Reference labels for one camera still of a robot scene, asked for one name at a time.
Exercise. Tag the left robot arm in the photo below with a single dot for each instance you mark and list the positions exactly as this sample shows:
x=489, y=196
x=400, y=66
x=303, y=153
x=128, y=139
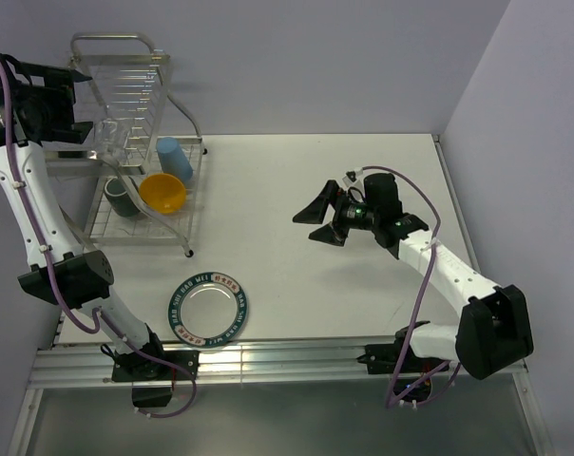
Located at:
x=61, y=271

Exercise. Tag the clear glass cup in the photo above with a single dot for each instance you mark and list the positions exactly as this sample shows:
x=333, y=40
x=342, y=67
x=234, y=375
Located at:
x=110, y=137

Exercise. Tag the white plate green rim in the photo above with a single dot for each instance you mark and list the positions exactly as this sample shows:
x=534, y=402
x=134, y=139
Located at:
x=208, y=310

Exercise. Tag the yellow plastic bowl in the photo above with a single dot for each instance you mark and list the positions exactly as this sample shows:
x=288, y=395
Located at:
x=164, y=193

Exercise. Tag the dark grey mug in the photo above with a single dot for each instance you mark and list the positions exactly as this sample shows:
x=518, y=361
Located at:
x=120, y=201

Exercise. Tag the metal dish rack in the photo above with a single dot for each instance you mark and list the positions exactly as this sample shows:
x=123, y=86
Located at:
x=125, y=97

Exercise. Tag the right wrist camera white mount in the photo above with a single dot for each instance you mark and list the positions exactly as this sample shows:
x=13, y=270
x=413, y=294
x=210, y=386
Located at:
x=352, y=177

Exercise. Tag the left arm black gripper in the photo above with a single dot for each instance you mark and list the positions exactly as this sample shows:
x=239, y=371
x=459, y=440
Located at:
x=58, y=85

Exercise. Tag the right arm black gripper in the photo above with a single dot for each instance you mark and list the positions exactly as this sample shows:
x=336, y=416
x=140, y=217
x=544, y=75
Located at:
x=315, y=213

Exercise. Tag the aluminium table edge rail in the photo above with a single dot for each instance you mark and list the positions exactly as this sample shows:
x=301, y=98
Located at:
x=242, y=362

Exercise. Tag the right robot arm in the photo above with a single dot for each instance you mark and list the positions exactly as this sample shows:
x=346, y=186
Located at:
x=251, y=188

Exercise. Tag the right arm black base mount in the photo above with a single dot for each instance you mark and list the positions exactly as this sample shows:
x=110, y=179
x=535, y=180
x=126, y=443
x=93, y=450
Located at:
x=382, y=359

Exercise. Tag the blue plastic cup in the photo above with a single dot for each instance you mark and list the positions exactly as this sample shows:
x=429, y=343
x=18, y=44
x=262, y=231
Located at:
x=173, y=160

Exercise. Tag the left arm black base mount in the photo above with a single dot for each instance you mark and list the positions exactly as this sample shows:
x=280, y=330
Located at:
x=154, y=385

